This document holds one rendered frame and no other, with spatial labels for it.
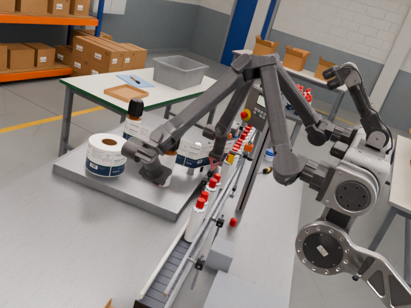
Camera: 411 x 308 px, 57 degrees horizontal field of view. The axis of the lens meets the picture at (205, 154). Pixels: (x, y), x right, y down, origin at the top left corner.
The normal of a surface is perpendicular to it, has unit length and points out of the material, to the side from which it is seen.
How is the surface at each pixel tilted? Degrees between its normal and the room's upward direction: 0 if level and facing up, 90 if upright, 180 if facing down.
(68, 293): 0
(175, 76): 95
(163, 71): 95
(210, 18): 90
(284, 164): 51
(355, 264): 90
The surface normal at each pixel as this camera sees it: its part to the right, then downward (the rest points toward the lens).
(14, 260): 0.25, -0.87
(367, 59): -0.46, 0.26
